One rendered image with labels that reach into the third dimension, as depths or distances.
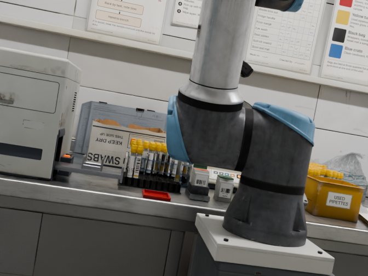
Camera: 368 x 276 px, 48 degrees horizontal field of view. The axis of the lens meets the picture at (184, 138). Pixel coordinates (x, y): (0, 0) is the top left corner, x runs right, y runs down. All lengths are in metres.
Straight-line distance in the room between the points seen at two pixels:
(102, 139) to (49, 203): 0.35
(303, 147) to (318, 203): 0.52
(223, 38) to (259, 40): 1.09
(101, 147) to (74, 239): 0.55
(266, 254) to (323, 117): 1.23
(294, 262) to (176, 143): 0.27
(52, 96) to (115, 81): 0.66
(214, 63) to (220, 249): 0.29
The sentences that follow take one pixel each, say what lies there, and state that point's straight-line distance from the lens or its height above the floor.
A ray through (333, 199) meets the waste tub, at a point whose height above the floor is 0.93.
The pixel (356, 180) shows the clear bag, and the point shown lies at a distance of 1.78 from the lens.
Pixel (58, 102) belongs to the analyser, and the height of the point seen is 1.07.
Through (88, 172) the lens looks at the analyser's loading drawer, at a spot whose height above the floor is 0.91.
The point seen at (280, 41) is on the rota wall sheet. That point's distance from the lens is 1.78.
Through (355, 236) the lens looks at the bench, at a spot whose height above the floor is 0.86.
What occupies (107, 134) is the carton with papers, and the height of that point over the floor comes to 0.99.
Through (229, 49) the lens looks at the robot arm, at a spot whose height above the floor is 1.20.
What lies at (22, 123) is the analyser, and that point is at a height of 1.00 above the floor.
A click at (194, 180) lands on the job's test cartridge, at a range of 1.11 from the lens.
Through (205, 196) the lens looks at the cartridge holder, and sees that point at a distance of 1.10.
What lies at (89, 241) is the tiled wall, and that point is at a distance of 1.76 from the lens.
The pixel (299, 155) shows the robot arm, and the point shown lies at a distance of 0.72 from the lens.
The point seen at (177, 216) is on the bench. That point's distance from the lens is 1.03.
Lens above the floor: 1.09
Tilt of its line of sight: 3 degrees down
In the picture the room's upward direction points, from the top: 10 degrees clockwise
